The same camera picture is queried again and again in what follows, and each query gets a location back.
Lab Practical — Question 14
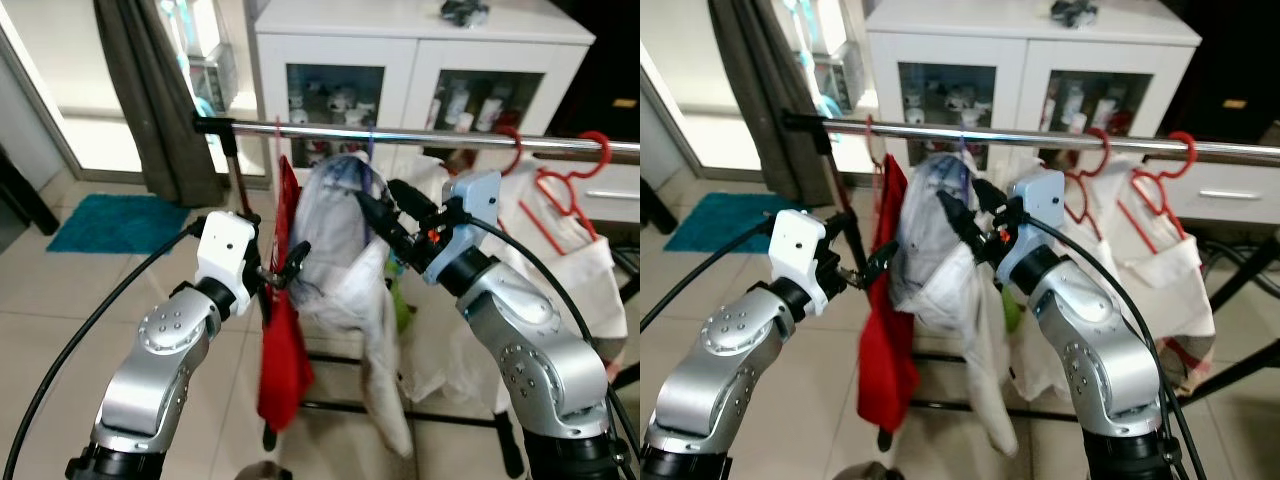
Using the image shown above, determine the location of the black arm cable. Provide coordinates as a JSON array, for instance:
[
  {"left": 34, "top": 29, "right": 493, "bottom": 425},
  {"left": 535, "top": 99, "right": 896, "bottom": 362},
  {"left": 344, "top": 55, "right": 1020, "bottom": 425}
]
[
  {"left": 1022, "top": 215, "right": 1206, "bottom": 480},
  {"left": 0, "top": 218, "right": 208, "bottom": 480},
  {"left": 462, "top": 215, "right": 641, "bottom": 480},
  {"left": 640, "top": 215, "right": 781, "bottom": 331}
]

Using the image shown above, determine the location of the black television screen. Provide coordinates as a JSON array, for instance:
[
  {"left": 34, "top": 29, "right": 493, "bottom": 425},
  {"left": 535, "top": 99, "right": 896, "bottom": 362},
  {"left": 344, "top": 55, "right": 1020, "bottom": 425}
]
[
  {"left": 548, "top": 0, "right": 641, "bottom": 143},
  {"left": 1160, "top": 0, "right": 1280, "bottom": 146}
]

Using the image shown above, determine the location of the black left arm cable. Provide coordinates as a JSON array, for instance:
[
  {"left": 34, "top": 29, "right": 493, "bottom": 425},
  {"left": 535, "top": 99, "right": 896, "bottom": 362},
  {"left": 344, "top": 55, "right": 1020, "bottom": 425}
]
[
  {"left": 0, "top": 218, "right": 208, "bottom": 480},
  {"left": 640, "top": 215, "right": 781, "bottom": 331}
]

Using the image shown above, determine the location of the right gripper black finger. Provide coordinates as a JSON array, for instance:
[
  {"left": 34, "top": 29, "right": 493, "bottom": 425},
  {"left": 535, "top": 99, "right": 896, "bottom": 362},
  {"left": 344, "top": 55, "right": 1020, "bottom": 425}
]
[
  {"left": 936, "top": 190, "right": 983, "bottom": 251},
  {"left": 355, "top": 190, "right": 406, "bottom": 253},
  {"left": 972, "top": 178, "right": 1013, "bottom": 213},
  {"left": 390, "top": 180, "right": 439, "bottom": 217}
]

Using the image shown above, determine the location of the red plastic hanger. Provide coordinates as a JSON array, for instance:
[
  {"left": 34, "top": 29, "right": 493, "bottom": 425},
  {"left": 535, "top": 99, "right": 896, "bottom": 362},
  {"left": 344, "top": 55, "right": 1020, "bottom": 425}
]
[
  {"left": 1118, "top": 130, "right": 1199, "bottom": 256},
  {"left": 495, "top": 125, "right": 531, "bottom": 181},
  {"left": 520, "top": 130, "right": 613, "bottom": 259},
  {"left": 1063, "top": 125, "right": 1116, "bottom": 229}
]

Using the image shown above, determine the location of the white polo shirt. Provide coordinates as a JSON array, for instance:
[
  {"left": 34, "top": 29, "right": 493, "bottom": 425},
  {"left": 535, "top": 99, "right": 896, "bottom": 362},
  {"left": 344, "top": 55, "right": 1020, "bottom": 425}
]
[
  {"left": 400, "top": 150, "right": 629, "bottom": 401},
  {"left": 1010, "top": 155, "right": 1216, "bottom": 401}
]

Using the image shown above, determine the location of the white low drawer cabinet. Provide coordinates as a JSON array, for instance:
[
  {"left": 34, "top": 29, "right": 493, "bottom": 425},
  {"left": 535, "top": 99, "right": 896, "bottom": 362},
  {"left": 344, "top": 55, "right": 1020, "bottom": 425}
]
[
  {"left": 1165, "top": 160, "right": 1280, "bottom": 226},
  {"left": 575, "top": 160, "right": 641, "bottom": 226}
]

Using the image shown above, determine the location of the white framed glass door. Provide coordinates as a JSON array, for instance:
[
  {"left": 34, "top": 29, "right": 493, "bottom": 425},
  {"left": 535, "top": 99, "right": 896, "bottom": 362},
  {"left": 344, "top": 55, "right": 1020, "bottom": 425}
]
[
  {"left": 0, "top": 0, "right": 266, "bottom": 189},
  {"left": 640, "top": 0, "right": 876, "bottom": 186}
]

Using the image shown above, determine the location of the chrome clothes rail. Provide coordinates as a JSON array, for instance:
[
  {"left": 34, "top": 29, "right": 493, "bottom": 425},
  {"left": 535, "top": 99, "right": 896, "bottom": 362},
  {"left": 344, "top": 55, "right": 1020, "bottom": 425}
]
[
  {"left": 782, "top": 110, "right": 1280, "bottom": 166},
  {"left": 193, "top": 113, "right": 641, "bottom": 161}
]

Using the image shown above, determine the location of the teal floor mat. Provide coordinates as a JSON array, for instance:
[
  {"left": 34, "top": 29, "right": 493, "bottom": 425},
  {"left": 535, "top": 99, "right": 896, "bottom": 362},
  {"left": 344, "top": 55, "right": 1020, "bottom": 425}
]
[
  {"left": 662, "top": 192, "right": 801, "bottom": 254},
  {"left": 46, "top": 193, "right": 193, "bottom": 255}
]

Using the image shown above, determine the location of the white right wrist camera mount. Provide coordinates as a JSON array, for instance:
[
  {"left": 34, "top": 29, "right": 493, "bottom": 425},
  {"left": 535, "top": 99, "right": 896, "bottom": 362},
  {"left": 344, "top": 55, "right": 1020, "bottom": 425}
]
[
  {"left": 425, "top": 170, "right": 501, "bottom": 286},
  {"left": 995, "top": 168, "right": 1066, "bottom": 281}
]

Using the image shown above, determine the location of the grey white striped shirt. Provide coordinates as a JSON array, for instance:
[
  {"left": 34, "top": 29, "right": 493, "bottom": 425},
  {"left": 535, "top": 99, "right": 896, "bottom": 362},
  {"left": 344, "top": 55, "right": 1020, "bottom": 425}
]
[
  {"left": 295, "top": 150, "right": 416, "bottom": 459},
  {"left": 893, "top": 150, "right": 1021, "bottom": 459}
]

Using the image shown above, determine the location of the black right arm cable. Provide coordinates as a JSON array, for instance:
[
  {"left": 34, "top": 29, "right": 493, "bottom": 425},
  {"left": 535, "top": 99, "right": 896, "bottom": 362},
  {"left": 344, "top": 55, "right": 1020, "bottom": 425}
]
[
  {"left": 1022, "top": 215, "right": 1206, "bottom": 480},
  {"left": 462, "top": 215, "right": 641, "bottom": 480}
]

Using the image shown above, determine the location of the black table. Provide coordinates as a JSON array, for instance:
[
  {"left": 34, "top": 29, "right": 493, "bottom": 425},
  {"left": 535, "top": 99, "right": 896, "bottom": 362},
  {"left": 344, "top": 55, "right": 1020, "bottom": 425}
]
[
  {"left": 640, "top": 175, "right": 679, "bottom": 236},
  {"left": 0, "top": 145, "right": 59, "bottom": 238}
]

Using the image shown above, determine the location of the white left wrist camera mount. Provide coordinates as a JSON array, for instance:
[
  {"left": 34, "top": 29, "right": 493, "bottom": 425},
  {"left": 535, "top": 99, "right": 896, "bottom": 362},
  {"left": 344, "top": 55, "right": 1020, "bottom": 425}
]
[
  {"left": 770, "top": 210, "right": 831, "bottom": 319},
  {"left": 195, "top": 212, "right": 261, "bottom": 319}
]

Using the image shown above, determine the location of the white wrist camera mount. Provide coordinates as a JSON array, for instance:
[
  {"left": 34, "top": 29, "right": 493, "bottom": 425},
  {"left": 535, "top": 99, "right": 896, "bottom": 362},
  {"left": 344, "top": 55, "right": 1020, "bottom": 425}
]
[
  {"left": 195, "top": 212, "right": 261, "bottom": 319},
  {"left": 995, "top": 168, "right": 1066, "bottom": 281},
  {"left": 770, "top": 210, "right": 831, "bottom": 319},
  {"left": 425, "top": 170, "right": 501, "bottom": 286}
]

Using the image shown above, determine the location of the white glass door cabinet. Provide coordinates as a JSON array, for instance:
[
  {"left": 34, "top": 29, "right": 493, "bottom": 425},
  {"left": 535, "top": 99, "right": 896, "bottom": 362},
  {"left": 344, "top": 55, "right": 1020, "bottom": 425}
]
[
  {"left": 865, "top": 0, "right": 1203, "bottom": 186},
  {"left": 252, "top": 0, "right": 598, "bottom": 191}
]

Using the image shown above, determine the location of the dark red garment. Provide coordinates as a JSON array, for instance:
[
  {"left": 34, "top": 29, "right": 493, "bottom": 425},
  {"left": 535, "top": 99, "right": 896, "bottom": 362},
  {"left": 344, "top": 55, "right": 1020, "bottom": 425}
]
[
  {"left": 858, "top": 155, "right": 921, "bottom": 433},
  {"left": 257, "top": 155, "right": 314, "bottom": 433}
]

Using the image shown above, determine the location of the grey curtain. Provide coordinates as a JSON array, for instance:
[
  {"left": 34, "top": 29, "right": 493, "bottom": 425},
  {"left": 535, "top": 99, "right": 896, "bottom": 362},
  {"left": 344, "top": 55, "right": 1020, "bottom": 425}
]
[
  {"left": 707, "top": 0, "right": 836, "bottom": 206},
  {"left": 93, "top": 0, "right": 229, "bottom": 208}
]

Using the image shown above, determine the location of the small black object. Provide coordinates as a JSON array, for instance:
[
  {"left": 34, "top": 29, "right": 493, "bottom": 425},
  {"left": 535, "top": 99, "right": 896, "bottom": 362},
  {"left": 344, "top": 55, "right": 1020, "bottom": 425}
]
[
  {"left": 440, "top": 0, "right": 491, "bottom": 28},
  {"left": 1050, "top": 0, "right": 1099, "bottom": 28}
]

